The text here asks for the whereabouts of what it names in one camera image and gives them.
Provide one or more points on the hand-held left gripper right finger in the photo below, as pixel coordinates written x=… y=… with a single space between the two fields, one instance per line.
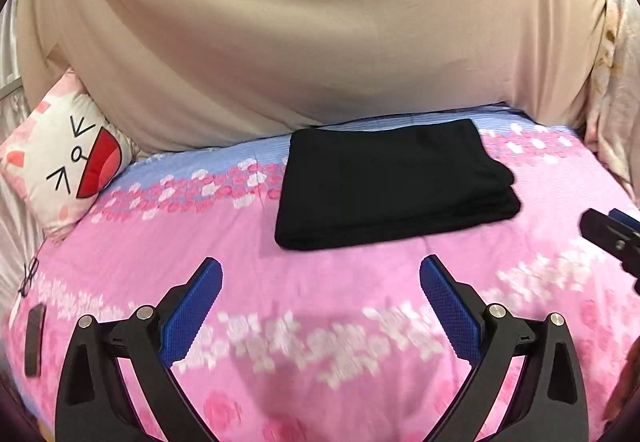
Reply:
x=450 y=312

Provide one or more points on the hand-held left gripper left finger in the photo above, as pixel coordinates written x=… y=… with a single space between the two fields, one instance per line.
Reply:
x=192 y=317

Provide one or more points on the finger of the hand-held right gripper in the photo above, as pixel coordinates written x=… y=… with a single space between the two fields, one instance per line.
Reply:
x=602 y=232

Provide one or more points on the black pants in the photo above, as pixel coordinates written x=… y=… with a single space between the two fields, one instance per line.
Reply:
x=390 y=182

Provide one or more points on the person's right forearm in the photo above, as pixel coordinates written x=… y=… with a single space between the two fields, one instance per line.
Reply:
x=622 y=387

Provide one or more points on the pink floral bed sheet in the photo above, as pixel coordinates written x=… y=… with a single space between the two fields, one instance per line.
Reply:
x=350 y=282

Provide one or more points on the pale floral curtain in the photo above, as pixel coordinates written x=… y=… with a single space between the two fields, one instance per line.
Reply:
x=617 y=96

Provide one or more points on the black rectangular device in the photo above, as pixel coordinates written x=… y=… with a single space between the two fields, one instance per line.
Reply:
x=34 y=339

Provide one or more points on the thin black eyeglasses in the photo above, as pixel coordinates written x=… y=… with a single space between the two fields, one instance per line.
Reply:
x=27 y=278

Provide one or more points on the white cat face cushion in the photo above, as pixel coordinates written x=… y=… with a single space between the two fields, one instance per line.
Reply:
x=65 y=156

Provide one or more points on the white satin curtain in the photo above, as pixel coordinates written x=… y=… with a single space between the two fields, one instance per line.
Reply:
x=12 y=71

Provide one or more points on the beige hanging cloth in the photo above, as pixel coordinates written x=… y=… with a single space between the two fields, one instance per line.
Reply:
x=310 y=31

